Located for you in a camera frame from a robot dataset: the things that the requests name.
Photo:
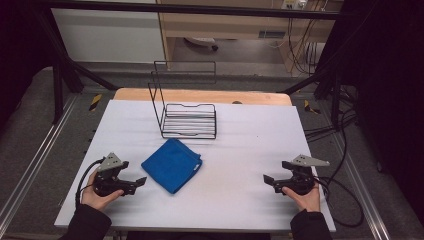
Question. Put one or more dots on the person's left hand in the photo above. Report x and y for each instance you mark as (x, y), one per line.
(95, 198)

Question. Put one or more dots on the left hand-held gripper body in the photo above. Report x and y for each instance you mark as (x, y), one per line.
(107, 181)

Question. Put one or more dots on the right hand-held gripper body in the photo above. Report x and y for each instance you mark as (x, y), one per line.
(300, 178)

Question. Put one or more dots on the dark curtain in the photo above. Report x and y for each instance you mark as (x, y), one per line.
(20, 50)
(390, 83)

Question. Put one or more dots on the aluminium rail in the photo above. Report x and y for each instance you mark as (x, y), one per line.
(365, 190)
(36, 156)

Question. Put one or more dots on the blue cloth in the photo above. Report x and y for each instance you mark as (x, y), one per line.
(171, 165)

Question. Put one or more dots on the black metal frame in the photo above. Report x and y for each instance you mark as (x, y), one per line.
(60, 66)

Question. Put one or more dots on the white power strip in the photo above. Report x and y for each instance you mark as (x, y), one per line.
(293, 4)

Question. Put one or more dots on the white cabinet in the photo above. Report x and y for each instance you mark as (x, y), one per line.
(106, 36)

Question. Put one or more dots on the yellow black tape marker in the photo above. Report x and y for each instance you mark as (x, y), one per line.
(310, 107)
(95, 102)

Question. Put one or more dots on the white chair base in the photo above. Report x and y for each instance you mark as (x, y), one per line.
(201, 41)

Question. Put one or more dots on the wooden table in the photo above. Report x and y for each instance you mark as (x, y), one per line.
(200, 96)

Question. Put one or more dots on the person's right hand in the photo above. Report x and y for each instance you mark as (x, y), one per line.
(305, 200)

